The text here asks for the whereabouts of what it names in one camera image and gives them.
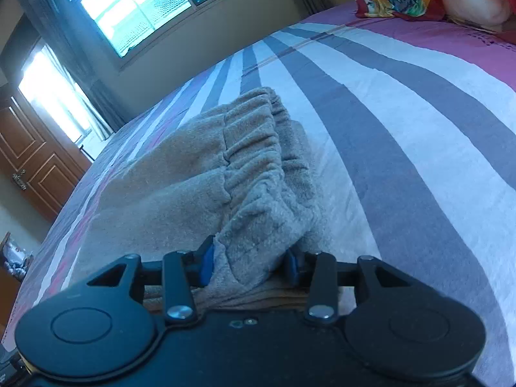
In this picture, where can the striped bed sheet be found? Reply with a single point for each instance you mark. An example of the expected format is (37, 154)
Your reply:
(412, 128)

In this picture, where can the pale pink pillow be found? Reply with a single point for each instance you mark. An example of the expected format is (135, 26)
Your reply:
(495, 15)

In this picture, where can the dark grey curtain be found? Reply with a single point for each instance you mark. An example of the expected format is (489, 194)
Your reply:
(48, 19)

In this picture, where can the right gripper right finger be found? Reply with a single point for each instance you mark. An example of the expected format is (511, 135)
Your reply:
(321, 276)

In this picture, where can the brown wooden door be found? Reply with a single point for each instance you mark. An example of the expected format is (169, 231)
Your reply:
(43, 168)

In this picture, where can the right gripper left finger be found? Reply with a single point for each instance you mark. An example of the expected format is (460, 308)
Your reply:
(178, 273)

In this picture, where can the beige fleece pants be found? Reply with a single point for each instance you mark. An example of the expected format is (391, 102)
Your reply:
(242, 173)

